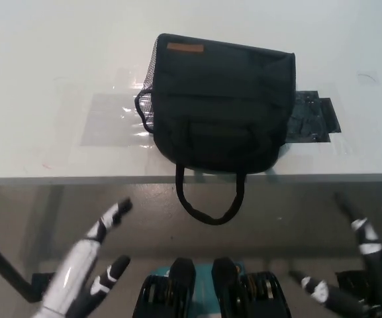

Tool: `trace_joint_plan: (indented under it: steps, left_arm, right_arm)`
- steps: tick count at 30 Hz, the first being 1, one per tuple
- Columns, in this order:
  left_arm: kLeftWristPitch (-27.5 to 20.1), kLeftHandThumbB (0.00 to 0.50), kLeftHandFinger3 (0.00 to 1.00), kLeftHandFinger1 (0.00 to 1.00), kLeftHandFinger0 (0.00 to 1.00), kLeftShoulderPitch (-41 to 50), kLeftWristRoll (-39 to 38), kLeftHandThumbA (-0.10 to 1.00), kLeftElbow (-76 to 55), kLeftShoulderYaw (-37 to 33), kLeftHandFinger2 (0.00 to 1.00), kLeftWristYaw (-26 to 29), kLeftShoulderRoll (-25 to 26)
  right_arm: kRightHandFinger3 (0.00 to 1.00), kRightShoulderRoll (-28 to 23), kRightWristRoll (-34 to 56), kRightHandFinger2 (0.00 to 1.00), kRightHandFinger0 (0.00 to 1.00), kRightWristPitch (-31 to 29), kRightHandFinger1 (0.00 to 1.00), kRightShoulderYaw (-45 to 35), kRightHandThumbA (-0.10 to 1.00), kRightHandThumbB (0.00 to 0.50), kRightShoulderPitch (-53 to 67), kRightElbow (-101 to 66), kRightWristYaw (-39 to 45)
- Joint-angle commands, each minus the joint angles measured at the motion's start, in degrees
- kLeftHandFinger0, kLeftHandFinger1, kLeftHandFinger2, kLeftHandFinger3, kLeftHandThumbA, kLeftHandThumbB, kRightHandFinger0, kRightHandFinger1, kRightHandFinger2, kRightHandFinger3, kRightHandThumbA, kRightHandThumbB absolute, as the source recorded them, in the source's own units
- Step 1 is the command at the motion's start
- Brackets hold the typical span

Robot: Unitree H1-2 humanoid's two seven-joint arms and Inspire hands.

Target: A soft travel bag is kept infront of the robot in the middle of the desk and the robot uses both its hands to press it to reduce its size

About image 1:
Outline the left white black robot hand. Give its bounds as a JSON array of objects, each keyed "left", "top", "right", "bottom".
[{"left": 33, "top": 197, "right": 134, "bottom": 318}]

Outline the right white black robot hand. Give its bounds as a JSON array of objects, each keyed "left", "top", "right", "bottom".
[{"left": 288, "top": 191, "right": 382, "bottom": 318}]

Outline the dark green soft travel bag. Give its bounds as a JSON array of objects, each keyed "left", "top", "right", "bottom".
[{"left": 134, "top": 32, "right": 297, "bottom": 226}]

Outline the black teal robot torso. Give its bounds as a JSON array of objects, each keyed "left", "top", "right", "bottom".
[{"left": 131, "top": 256, "right": 293, "bottom": 318}]

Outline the black table leg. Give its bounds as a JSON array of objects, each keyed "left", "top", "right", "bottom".
[{"left": 0, "top": 227, "right": 58, "bottom": 304}]

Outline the black tape patch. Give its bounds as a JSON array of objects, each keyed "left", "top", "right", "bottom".
[{"left": 285, "top": 88, "right": 343, "bottom": 144}]

